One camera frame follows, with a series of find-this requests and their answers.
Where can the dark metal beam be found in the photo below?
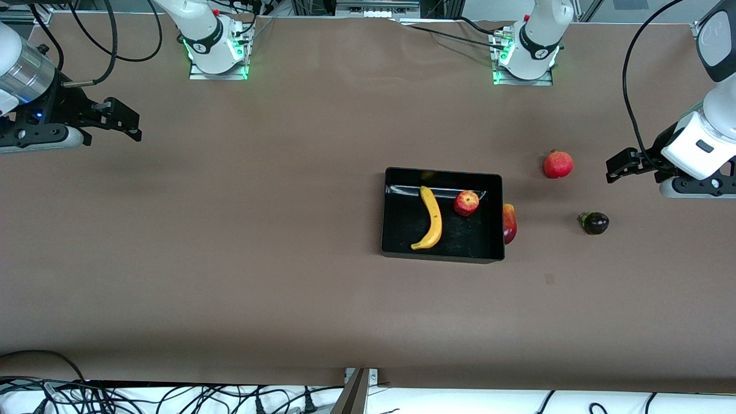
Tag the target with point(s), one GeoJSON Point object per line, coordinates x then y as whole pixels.
{"type": "Point", "coordinates": [352, 397]}

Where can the red pomegranate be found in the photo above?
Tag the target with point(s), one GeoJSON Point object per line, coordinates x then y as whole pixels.
{"type": "Point", "coordinates": [558, 165]}

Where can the red yellow mango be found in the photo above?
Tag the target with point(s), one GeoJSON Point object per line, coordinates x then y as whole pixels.
{"type": "Point", "coordinates": [510, 227]}

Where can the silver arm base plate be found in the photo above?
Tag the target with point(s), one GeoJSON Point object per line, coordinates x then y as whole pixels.
{"type": "Point", "coordinates": [540, 82]}
{"type": "Point", "coordinates": [230, 75]}

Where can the dark purple eggplant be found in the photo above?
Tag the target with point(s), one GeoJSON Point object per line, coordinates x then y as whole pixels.
{"type": "Point", "coordinates": [596, 223]}

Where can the grey power strip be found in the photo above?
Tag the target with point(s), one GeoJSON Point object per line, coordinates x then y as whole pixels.
{"type": "Point", "coordinates": [376, 11]}

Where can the red yellow apple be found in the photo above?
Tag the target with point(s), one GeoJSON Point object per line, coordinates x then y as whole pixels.
{"type": "Point", "coordinates": [466, 203]}

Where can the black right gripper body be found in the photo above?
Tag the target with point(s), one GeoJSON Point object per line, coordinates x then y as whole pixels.
{"type": "Point", "coordinates": [68, 108]}

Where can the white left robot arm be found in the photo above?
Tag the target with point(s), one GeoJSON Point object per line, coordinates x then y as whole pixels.
{"type": "Point", "coordinates": [537, 34]}

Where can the silver table edge bracket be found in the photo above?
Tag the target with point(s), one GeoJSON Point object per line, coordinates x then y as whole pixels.
{"type": "Point", "coordinates": [374, 376]}

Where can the brown table cover sheet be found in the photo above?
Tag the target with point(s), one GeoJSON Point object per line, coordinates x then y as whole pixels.
{"type": "Point", "coordinates": [230, 259]}

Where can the black plastic tray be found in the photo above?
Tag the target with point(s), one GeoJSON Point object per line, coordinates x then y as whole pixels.
{"type": "Point", "coordinates": [460, 241]}

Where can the aluminium frame rail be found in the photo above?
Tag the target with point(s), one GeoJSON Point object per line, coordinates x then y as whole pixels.
{"type": "Point", "coordinates": [17, 17]}
{"type": "Point", "coordinates": [697, 29]}

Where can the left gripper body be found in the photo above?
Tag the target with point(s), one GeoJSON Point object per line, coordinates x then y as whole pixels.
{"type": "Point", "coordinates": [655, 153]}

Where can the yellow banana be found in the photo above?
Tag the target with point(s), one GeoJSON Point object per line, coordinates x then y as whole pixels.
{"type": "Point", "coordinates": [432, 215]}

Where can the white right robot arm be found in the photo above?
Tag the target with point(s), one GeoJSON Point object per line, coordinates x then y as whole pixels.
{"type": "Point", "coordinates": [201, 23]}

